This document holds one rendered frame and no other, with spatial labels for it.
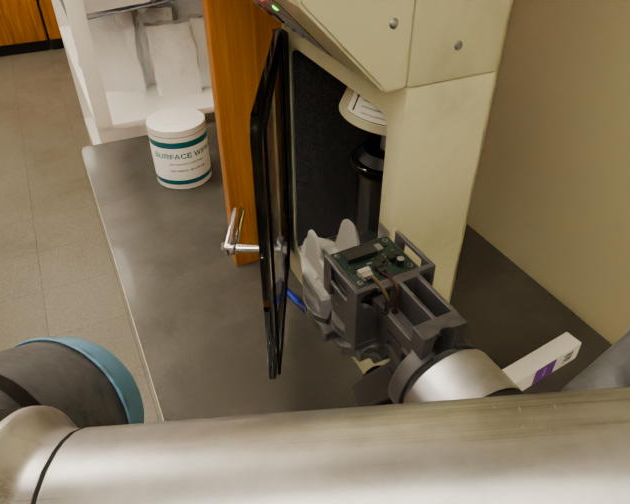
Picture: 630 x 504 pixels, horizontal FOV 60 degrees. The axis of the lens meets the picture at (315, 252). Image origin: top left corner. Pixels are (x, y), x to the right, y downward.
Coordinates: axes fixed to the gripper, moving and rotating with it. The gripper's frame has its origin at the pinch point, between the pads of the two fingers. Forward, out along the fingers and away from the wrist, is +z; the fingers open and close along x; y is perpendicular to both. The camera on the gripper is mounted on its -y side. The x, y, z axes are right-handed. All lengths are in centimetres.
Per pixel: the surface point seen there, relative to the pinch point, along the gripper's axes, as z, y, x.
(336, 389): 6.8, -33.9, -6.7
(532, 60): 28, 1, -56
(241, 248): 13.2, -7.5, 3.6
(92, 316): 148, -127, 30
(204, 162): 74, -29, -8
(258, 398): 10.6, -33.8, 4.5
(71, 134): 327, -128, 14
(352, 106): 17.8, 5.4, -14.4
